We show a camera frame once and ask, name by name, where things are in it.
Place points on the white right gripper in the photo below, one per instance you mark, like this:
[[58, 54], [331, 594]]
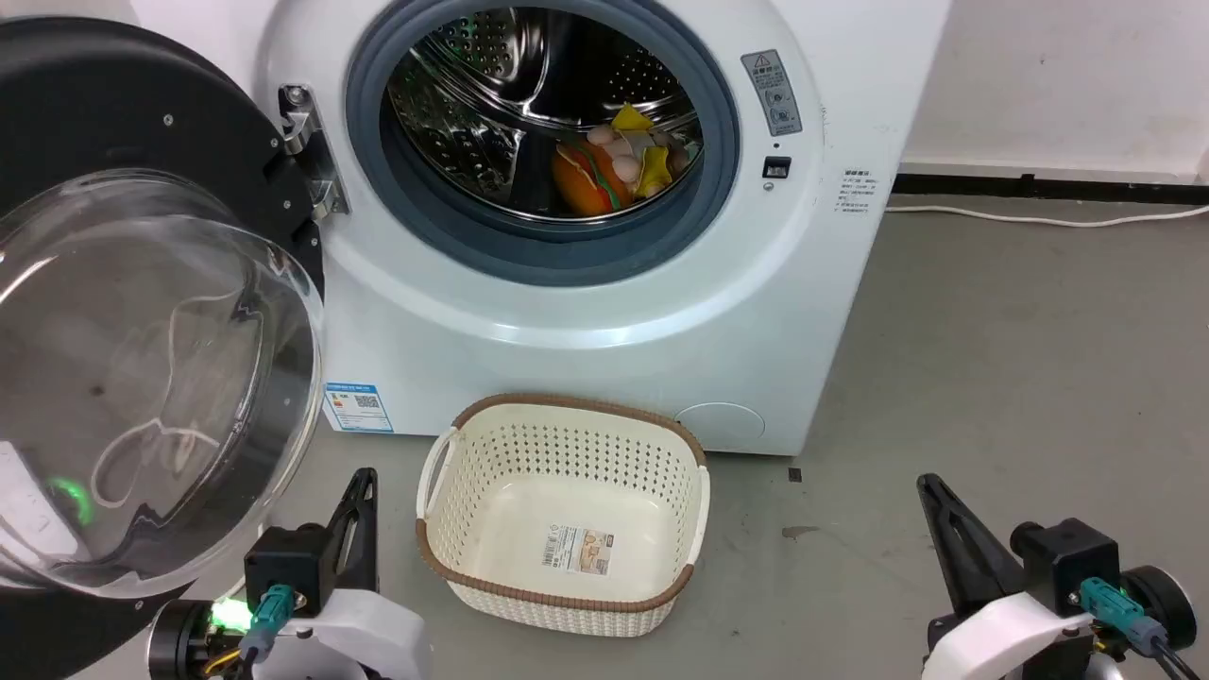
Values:
[[1011, 637]]

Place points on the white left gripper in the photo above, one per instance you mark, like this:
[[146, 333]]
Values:
[[368, 633]]

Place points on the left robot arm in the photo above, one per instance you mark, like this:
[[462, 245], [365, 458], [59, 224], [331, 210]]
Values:
[[179, 637]]

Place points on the white front-load washing machine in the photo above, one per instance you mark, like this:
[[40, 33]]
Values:
[[604, 359]]

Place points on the chrome door hinge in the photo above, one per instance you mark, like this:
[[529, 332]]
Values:
[[312, 142]]

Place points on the black door latch slot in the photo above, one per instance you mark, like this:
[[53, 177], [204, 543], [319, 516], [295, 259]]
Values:
[[776, 168]]

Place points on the washer door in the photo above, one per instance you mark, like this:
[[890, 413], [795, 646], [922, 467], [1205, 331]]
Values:
[[94, 94]]

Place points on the blue energy label sticker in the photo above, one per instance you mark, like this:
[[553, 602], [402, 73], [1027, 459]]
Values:
[[359, 408]]

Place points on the cream laundry basket brown rim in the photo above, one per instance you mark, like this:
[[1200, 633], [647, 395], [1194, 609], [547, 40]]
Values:
[[567, 491]]

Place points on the paper basket label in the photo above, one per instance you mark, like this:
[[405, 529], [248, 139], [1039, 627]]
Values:
[[577, 551]]

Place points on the round filter cover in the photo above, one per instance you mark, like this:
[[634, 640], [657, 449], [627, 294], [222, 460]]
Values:
[[720, 423]]

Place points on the small text sticker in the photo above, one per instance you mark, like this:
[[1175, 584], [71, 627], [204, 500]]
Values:
[[856, 192]]

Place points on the orange hamburger plush toy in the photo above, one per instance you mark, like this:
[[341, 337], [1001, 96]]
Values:
[[579, 186]]

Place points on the stainless steel drum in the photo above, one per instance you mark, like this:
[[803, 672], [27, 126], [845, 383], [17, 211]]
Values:
[[463, 94]]

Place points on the yellow plush doll toy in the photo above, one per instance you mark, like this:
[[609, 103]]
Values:
[[654, 170]]

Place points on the grey warning sticker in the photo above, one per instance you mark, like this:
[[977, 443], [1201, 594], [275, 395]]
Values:
[[773, 94]]

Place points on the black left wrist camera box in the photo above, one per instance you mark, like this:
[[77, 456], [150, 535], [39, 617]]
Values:
[[283, 567]]

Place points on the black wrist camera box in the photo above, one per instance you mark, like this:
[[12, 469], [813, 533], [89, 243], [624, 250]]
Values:
[[283, 567], [1067, 562]]

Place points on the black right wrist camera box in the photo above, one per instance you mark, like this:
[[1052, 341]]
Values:
[[1067, 562]]

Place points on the black wall baseboard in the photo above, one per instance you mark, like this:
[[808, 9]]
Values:
[[1039, 187]]

